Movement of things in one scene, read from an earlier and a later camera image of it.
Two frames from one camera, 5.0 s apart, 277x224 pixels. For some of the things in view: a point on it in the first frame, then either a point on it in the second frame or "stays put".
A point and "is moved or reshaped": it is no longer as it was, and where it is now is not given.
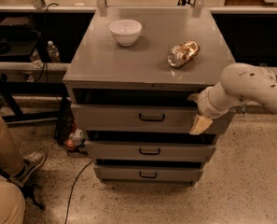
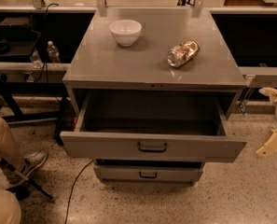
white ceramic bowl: (126, 31) stays put
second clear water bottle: (36, 59) stays put
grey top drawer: (142, 119) is moved or reshaped
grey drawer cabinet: (129, 77) stays put
